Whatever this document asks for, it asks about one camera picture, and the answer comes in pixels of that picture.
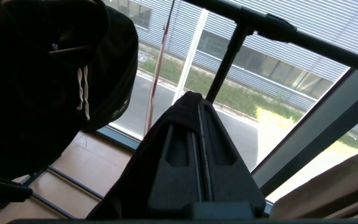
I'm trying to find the black clothes rack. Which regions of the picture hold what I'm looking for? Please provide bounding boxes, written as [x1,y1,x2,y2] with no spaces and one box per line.
[20,0,358,220]

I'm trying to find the black shorts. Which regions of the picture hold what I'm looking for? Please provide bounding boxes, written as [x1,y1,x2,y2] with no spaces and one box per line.
[0,0,139,182]

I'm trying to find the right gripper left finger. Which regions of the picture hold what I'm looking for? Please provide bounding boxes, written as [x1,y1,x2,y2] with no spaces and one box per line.
[147,123,203,218]

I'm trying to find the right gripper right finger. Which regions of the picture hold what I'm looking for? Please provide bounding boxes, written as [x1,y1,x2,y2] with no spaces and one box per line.
[197,98,267,218]

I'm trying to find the beige curtain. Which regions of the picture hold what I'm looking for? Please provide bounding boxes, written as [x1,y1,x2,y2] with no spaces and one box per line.
[270,146,358,220]

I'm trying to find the black short-sleeved shirt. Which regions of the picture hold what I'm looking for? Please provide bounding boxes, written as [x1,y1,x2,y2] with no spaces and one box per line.
[85,91,204,220]

